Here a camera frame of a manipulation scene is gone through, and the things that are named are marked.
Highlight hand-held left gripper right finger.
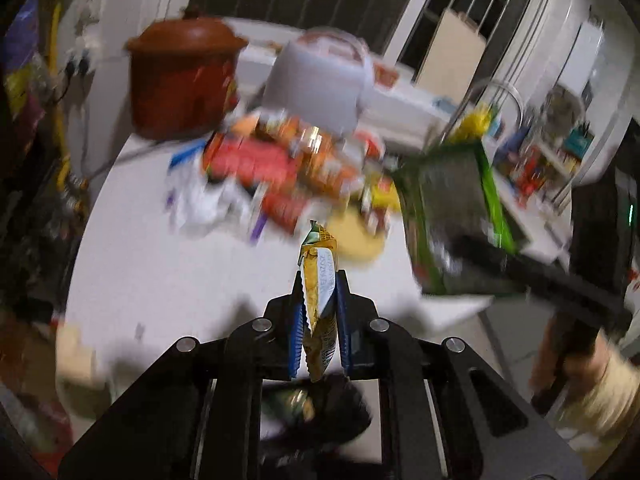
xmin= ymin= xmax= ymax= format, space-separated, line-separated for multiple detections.
xmin=337 ymin=269 xmax=586 ymax=480

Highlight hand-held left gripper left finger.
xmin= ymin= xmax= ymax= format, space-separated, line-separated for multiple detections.
xmin=57 ymin=270 xmax=308 ymax=480

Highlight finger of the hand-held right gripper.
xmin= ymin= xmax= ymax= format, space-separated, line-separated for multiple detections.
xmin=447 ymin=234 xmax=536 ymax=286

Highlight yellow snack wrapper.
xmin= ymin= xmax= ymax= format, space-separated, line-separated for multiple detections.
xmin=297 ymin=220 xmax=341 ymax=383

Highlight green snack bag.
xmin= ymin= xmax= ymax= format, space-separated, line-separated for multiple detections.
xmin=392 ymin=140 xmax=531 ymax=296

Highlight dark packet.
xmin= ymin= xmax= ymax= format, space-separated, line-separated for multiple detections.
xmin=260 ymin=375 xmax=373 ymax=461

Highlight person's right hand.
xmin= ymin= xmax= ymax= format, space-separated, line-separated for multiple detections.
xmin=529 ymin=317 xmax=626 ymax=411

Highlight yellow round flat lid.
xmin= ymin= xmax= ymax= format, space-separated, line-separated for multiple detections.
xmin=327 ymin=207 xmax=388 ymax=261

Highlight cluttered kitchen shelf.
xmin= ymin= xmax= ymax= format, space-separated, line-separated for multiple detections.
xmin=500 ymin=85 xmax=596 ymax=196

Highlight yellow scrub brush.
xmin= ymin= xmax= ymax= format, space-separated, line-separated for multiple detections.
xmin=452 ymin=105 xmax=493 ymax=143

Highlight white crumpled wrapper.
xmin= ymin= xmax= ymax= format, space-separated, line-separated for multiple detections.
xmin=167 ymin=145 xmax=261 ymax=236

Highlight orange snack packet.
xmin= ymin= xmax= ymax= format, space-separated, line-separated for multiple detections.
xmin=290 ymin=125 xmax=363 ymax=196

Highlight chrome faucet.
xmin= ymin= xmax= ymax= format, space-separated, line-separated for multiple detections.
xmin=450 ymin=80 xmax=526 ymax=146

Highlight red snack packet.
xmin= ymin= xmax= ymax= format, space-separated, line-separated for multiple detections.
xmin=205 ymin=137 xmax=296 ymax=196

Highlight beige cutting board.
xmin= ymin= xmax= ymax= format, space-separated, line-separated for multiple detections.
xmin=415 ymin=10 xmax=488 ymax=106

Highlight red square sticker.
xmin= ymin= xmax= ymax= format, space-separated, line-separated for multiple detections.
xmin=372 ymin=62 xmax=401 ymax=88

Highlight beige foam block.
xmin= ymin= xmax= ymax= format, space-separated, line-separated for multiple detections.
xmin=55 ymin=325 xmax=101 ymax=391

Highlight white rice cooker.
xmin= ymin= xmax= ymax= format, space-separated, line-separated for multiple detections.
xmin=262 ymin=27 xmax=376 ymax=136

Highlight brown clay pot with lid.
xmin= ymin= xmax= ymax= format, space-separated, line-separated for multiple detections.
xmin=125 ymin=7 xmax=248 ymax=141

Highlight yellow pipe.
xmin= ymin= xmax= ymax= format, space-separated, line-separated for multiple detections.
xmin=50 ymin=2 xmax=76 ymax=191

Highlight purple hanging bag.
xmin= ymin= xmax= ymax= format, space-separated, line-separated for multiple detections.
xmin=5 ymin=0 xmax=41 ymax=61

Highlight wall power socket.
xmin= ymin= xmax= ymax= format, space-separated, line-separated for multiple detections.
xmin=65 ymin=50 xmax=96 ymax=76

